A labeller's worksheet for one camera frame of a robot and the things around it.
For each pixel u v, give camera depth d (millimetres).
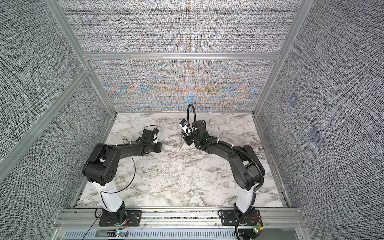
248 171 492
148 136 803
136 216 734
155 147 896
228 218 721
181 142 975
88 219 757
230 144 559
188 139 817
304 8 702
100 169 500
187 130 797
